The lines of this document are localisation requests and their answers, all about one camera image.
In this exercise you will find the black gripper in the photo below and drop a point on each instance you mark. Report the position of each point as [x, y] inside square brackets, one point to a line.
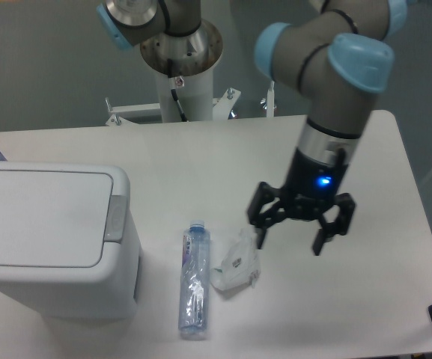
[310, 190]

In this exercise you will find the white plastic trash can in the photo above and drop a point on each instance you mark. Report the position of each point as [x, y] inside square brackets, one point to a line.
[106, 290]

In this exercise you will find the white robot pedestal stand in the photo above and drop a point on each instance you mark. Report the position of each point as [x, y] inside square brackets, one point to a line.
[183, 71]

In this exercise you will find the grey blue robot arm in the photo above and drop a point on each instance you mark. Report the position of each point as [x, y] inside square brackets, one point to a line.
[339, 61]

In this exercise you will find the white trash can lid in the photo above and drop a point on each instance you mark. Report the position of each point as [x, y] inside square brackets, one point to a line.
[52, 219]

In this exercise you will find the crumpled clear plastic bag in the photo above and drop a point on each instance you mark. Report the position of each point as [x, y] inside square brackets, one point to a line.
[240, 266]

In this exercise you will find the clear empty plastic bottle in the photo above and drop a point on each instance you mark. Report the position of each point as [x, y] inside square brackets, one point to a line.
[194, 282]

